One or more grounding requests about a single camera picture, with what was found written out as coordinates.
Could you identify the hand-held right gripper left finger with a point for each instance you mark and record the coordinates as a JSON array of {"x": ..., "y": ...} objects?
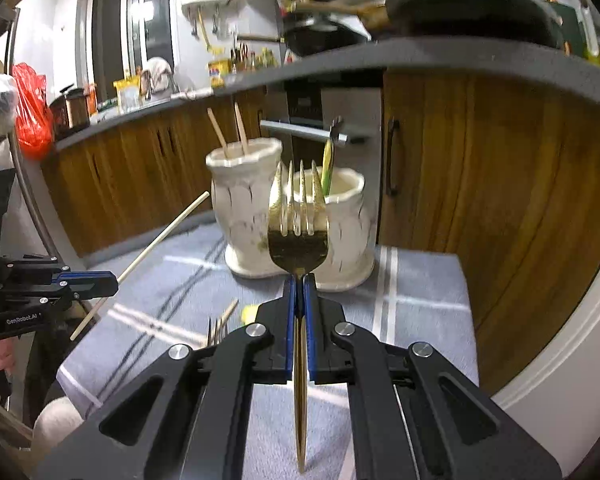
[{"x": 225, "y": 370}]

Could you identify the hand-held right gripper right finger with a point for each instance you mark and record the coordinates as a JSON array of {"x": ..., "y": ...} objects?
[{"x": 375, "y": 370}]

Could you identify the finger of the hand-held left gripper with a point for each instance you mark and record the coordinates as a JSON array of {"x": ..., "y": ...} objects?
[
  {"x": 75, "y": 276},
  {"x": 100, "y": 286}
]

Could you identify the metal fork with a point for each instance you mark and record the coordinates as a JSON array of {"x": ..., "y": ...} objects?
[
  {"x": 297, "y": 250},
  {"x": 217, "y": 332}
]

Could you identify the wooden chopstick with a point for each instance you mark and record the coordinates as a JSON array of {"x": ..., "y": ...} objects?
[
  {"x": 240, "y": 127},
  {"x": 230, "y": 312},
  {"x": 170, "y": 230},
  {"x": 217, "y": 132}
]

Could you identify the cream ceramic utensil holder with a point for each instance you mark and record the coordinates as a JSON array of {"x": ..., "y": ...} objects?
[{"x": 242, "y": 210}]

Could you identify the person's left hand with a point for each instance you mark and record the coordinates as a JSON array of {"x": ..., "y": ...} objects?
[{"x": 6, "y": 357}]

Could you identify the grey plaid cloth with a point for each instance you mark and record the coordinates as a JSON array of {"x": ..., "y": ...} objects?
[{"x": 430, "y": 285}]

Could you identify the wooden base cabinet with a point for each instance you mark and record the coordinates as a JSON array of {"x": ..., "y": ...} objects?
[
  {"x": 130, "y": 175},
  {"x": 505, "y": 210}
]

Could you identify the brown electric cooker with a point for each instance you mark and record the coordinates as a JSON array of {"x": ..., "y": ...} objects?
[{"x": 72, "y": 110}]

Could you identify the red plastic bag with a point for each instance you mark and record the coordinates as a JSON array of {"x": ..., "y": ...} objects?
[{"x": 32, "y": 110}]

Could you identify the yellow food packet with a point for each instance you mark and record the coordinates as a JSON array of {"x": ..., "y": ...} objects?
[{"x": 127, "y": 94}]

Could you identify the white rag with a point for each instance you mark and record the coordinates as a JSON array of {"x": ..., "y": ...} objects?
[{"x": 192, "y": 94}]

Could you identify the faucet with white cloth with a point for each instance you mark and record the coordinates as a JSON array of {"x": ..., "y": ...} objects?
[{"x": 159, "y": 72}]

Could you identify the yellow cooking oil bottle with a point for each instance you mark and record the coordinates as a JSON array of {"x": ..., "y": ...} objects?
[{"x": 219, "y": 72}]

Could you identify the sliding glass window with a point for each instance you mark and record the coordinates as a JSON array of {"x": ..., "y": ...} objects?
[{"x": 115, "y": 25}]

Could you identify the group of condiment bottles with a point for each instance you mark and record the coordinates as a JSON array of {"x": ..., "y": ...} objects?
[{"x": 255, "y": 60}]

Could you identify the stainless steel oven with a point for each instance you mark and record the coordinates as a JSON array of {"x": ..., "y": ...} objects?
[{"x": 305, "y": 100}]

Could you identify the grey speckled countertop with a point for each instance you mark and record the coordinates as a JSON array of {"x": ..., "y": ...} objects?
[{"x": 430, "y": 55}]

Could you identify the black spice rack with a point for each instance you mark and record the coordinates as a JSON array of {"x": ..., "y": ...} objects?
[{"x": 297, "y": 2}]

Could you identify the large black lidded pan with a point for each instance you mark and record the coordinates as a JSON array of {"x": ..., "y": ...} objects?
[{"x": 470, "y": 10}]

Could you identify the dark green container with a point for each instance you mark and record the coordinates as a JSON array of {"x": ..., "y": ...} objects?
[{"x": 567, "y": 25}]

